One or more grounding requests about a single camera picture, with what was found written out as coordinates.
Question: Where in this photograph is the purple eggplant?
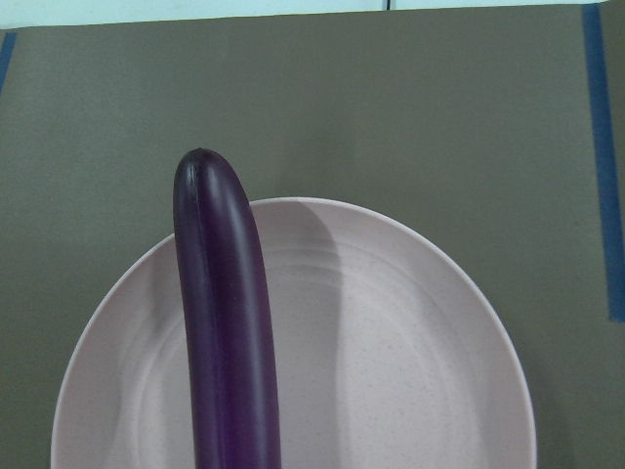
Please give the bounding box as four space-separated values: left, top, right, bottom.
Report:
173 149 281 468

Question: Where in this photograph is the pink plate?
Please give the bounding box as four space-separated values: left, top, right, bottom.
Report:
51 197 537 468

